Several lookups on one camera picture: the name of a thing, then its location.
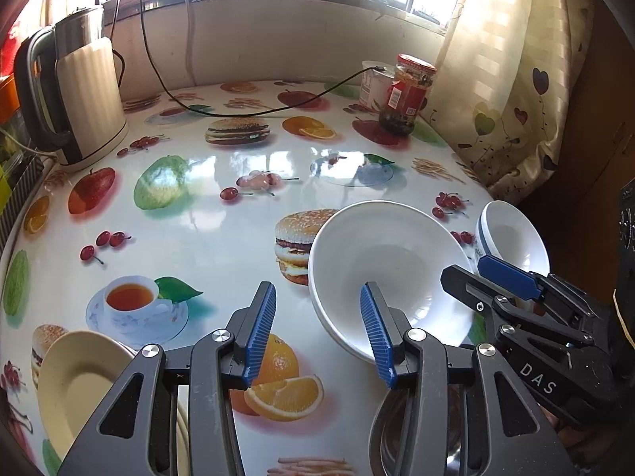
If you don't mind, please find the heart print cream curtain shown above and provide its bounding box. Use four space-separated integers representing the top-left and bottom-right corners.
417 0 596 204

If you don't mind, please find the black cable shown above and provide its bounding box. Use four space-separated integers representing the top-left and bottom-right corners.
138 0 390 116

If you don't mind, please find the grey chevron tray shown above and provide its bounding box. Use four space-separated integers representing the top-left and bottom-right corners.
0 151 45 253

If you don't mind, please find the small white banded bowl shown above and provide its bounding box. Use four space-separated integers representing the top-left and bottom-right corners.
475 201 550 278

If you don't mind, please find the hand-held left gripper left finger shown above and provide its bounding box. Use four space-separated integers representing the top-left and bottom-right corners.
57 282 277 476

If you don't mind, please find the person's right hand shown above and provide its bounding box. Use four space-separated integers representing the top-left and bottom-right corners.
541 404 596 462

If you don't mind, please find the brown wooden cabinet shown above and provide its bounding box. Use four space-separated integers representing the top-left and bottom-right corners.
516 10 635 278

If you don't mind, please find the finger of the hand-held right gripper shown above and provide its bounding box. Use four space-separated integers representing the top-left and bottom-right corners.
479 255 601 328
441 264 586 353

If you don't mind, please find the stainless steel bowl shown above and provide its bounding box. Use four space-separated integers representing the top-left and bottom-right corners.
368 384 479 476

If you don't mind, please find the white plastic container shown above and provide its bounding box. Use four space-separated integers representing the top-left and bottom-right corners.
360 61 398 115

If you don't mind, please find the food print tablecloth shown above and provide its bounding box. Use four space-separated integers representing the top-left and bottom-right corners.
0 79 497 476

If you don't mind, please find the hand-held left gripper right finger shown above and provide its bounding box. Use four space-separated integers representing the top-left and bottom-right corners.
360 282 579 476

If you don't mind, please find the small cream brown plate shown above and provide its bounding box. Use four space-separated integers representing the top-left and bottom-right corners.
37 330 137 462

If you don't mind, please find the red label glass jar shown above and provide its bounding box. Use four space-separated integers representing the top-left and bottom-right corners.
379 54 438 137

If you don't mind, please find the cream electric kettle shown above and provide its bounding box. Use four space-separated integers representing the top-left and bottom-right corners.
14 7 130 173

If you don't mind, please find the large white banded bowl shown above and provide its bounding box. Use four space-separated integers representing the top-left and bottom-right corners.
308 200 477 365

